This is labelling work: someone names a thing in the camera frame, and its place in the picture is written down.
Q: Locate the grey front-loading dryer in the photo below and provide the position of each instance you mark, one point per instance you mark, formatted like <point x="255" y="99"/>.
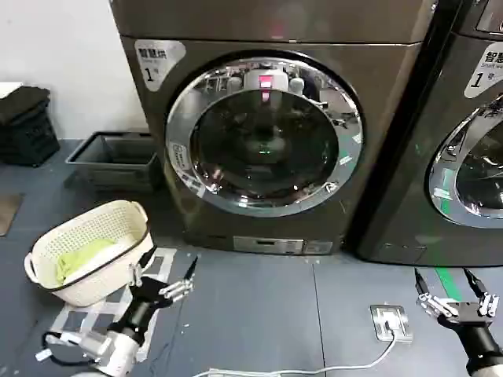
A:
<point x="385" y="157"/>

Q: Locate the grey dryer with green reflection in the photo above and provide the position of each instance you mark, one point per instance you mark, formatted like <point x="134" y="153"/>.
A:
<point x="397" y="196"/>

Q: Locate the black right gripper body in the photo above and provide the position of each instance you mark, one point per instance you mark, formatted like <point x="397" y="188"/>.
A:
<point x="471" y="330"/>

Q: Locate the white label sticker on dryer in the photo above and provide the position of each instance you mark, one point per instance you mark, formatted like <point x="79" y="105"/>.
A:
<point x="155" y="63"/>
<point x="485" y="74"/>

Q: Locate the round chrome glass dryer door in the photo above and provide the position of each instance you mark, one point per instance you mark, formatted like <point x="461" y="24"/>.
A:
<point x="263" y="157"/>

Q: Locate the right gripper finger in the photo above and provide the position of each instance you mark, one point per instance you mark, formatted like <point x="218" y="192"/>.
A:
<point x="432" y="302"/>
<point x="485" y="300"/>

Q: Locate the white sheet of paper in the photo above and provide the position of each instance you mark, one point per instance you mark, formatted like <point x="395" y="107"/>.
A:
<point x="9" y="89"/>

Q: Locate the black plastic crate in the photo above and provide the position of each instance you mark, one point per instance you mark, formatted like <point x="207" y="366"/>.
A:
<point x="27" y="143"/>

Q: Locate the grey plastic crate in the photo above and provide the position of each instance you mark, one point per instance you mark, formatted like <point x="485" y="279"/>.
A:
<point x="114" y="173"/>

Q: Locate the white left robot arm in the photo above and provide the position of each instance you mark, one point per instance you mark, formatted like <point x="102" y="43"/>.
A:
<point x="118" y="357"/>

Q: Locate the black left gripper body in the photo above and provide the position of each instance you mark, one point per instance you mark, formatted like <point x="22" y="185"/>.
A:
<point x="143" y="306"/>

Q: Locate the brown floor mat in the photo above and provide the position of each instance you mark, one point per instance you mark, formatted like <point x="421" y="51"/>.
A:
<point x="8" y="214"/>

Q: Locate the silver floor outlet plate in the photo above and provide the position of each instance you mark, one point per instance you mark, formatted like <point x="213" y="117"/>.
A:
<point x="383" y="314"/>

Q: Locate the silver dryer service panel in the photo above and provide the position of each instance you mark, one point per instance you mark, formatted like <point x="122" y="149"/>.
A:
<point x="269" y="245"/>

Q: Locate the green floor tape strip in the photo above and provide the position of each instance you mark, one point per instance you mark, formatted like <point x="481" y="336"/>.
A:
<point x="447" y="284"/>

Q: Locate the chrome dryer door, green reflection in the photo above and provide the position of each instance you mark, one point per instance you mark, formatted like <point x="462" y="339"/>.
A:
<point x="471" y="176"/>

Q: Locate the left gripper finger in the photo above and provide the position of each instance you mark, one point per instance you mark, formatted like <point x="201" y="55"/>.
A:
<point x="178" y="288"/>
<point x="138" y="271"/>

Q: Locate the white perforated laundry basket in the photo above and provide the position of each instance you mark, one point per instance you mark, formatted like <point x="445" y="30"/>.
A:
<point x="94" y="229"/>

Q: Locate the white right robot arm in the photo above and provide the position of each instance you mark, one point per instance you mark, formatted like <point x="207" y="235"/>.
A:
<point x="487" y="369"/>

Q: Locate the green cloth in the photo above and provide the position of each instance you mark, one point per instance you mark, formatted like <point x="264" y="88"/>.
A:
<point x="82" y="259"/>

